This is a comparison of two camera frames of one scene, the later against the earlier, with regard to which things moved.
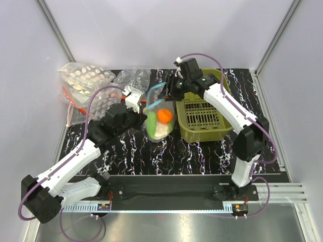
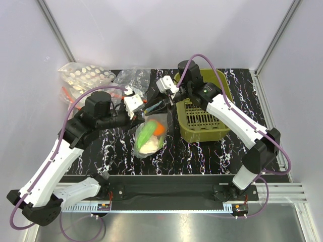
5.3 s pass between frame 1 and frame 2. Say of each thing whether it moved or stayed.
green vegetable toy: moved
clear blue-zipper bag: moved
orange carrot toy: moved
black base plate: stayed
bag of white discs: stayed
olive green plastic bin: stayed
